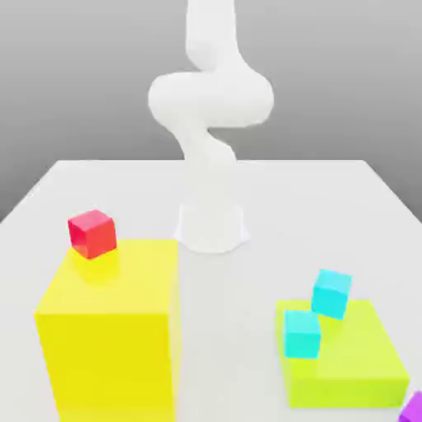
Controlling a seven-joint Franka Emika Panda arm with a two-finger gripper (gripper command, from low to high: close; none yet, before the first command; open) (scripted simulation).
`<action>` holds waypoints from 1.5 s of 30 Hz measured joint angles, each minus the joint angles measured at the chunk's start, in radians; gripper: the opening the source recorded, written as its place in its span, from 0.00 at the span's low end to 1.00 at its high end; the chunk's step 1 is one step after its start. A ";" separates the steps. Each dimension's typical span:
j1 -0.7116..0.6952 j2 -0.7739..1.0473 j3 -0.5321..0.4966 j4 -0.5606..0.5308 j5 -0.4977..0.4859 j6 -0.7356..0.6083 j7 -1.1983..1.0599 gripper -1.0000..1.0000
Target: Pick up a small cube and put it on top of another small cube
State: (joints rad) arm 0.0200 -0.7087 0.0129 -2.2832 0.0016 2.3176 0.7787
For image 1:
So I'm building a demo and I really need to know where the small red cube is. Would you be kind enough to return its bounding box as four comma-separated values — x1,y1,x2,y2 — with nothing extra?
67,209,118,260

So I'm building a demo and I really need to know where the small cyan cube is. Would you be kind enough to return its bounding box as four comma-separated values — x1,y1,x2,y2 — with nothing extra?
283,309,322,360
310,268,354,321

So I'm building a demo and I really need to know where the small purple cube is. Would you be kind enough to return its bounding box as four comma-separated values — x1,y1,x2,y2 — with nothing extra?
397,391,422,422

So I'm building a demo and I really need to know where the large yellow box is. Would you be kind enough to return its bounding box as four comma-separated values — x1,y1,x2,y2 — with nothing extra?
34,238,183,422

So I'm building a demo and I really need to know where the large lime green box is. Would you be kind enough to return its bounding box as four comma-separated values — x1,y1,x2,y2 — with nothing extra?
275,298,410,409

